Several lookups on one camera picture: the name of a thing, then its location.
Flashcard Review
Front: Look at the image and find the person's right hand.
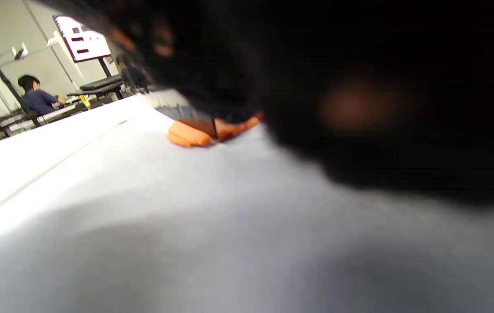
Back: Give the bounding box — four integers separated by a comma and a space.
34, 0, 494, 207

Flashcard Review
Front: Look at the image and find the orange plasticine disc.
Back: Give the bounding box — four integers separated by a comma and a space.
167, 121, 215, 148

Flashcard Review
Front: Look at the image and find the pile of orange plasticine granules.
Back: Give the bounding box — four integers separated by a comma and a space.
214, 112, 265, 142

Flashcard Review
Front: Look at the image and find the black monitor stand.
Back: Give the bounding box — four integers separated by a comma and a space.
67, 57, 126, 103

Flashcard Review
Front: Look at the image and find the blue grey cutting board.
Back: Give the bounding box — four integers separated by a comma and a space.
0, 93, 494, 313

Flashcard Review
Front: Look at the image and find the small white mounted device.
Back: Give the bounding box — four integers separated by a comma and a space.
11, 42, 29, 60

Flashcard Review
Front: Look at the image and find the large white screen monitor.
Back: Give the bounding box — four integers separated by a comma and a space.
53, 15, 113, 63

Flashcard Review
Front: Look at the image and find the black keyboard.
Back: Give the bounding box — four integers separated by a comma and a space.
80, 75, 124, 92

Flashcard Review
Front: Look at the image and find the black kitchen knife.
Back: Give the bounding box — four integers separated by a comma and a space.
143, 89, 219, 142

